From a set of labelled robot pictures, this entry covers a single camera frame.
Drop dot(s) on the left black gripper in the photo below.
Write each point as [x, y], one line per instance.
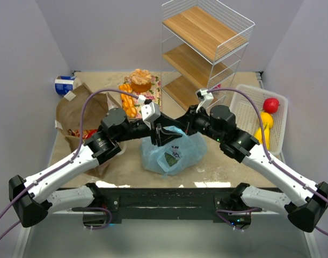
[155, 133]

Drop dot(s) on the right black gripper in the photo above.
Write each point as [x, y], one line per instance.
[190, 119]

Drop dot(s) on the blue plastic bag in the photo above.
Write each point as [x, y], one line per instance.
[188, 149]

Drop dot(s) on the green melon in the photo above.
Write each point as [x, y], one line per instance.
[170, 159]

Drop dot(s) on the red snack packet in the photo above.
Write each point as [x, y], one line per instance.
[85, 134]

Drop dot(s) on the brown paper grocery bag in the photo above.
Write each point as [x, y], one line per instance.
[69, 108]

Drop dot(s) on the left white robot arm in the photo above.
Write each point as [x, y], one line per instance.
[35, 197]

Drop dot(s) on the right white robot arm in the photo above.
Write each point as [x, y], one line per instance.
[303, 201]

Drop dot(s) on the floral pattern tray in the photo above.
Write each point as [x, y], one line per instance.
[154, 94]

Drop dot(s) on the peeled orange on cup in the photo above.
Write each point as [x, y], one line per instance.
[140, 80]

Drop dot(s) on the white plastic fruit basket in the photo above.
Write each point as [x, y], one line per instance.
[247, 119]

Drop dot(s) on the yellow banana bunch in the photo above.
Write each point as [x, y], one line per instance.
[263, 138]

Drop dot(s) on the yellow lemon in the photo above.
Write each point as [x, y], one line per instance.
[267, 119]

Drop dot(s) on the red apple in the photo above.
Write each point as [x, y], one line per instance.
[271, 105]

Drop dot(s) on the blue white paper roll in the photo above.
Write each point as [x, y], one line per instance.
[65, 84]

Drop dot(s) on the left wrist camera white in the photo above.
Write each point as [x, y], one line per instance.
[150, 112]

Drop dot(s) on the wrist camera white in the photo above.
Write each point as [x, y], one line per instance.
[150, 112]
[205, 98]

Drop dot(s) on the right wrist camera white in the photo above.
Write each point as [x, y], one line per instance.
[205, 98]

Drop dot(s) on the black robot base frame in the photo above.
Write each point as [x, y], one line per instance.
[216, 204]

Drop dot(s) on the white wire wooden shelf rack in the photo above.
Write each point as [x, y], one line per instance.
[202, 45]

